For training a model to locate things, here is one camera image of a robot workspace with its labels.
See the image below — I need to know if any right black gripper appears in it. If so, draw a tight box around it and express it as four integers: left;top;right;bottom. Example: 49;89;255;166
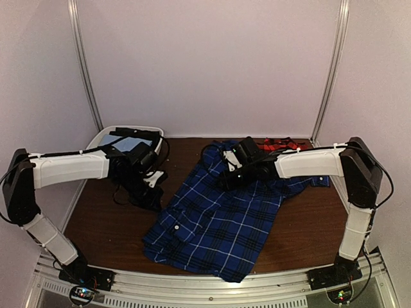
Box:
216;162;258;192

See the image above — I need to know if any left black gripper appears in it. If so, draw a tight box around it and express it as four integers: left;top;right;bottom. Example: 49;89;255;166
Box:
116;171;164;212

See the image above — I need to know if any blue plaid long sleeve shirt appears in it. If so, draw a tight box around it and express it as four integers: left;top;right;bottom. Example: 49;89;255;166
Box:
143;140;331;283

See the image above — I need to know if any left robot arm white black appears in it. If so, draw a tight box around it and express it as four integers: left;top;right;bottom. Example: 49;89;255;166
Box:
1;143;168;285

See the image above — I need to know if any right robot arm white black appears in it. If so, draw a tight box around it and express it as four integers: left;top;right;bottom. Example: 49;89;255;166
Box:
218;137;384;284

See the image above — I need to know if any red black plaid folded shirt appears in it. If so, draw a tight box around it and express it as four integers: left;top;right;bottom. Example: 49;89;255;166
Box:
257;137;309;152

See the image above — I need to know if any light blue folded shirt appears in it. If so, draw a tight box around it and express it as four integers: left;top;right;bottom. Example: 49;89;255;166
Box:
99;134;152;152

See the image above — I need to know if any white plastic bin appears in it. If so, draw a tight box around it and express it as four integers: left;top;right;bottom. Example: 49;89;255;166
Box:
86;125;164;154

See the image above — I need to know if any left circuit board with leds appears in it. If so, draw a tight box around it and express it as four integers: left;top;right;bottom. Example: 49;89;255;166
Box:
69;286;96;306

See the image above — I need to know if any circuit board with leds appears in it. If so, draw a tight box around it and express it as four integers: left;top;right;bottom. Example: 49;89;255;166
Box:
327;287;353;305
69;286;96;306

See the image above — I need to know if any right circuit board with leds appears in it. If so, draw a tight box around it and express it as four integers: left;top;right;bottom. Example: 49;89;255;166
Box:
327;287;353;305

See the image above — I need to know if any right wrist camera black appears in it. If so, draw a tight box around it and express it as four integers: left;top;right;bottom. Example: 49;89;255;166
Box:
223;137;264;172

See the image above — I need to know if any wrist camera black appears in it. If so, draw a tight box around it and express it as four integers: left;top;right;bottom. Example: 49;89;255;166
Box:
126;142;168;188
223;137;264;172

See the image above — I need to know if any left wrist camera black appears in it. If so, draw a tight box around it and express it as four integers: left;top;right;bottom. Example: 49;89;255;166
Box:
126;142;168;188

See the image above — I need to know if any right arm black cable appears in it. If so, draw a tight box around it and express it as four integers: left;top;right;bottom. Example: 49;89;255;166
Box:
200;142;225;171

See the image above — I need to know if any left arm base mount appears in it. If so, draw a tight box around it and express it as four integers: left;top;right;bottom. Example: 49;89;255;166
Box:
58;264;114;291

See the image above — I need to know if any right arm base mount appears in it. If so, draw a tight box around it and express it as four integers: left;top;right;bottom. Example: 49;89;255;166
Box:
307;264;363;290

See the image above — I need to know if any aluminium front rail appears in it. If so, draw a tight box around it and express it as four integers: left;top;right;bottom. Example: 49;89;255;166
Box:
30;253;399;308

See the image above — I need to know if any right aluminium frame post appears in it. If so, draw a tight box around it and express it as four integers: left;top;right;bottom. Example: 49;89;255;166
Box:
310;0;350;144

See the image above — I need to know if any aluminium frame post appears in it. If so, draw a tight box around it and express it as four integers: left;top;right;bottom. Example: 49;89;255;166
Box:
310;0;350;144
67;0;103;131

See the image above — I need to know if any left aluminium frame post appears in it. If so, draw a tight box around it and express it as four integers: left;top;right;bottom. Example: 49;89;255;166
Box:
67;0;103;131

